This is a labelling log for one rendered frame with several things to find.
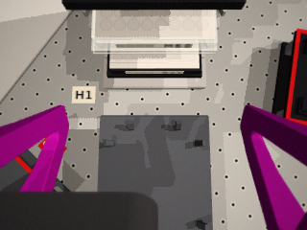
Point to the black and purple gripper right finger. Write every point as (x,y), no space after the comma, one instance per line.
(280,208)

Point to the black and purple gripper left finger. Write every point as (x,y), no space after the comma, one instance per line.
(17,137)

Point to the beige multi-well plate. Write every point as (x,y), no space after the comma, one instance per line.
(123,5)

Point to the white well plate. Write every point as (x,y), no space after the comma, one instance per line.
(154,32)

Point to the grey shelf rack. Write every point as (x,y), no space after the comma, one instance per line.
(156,83)

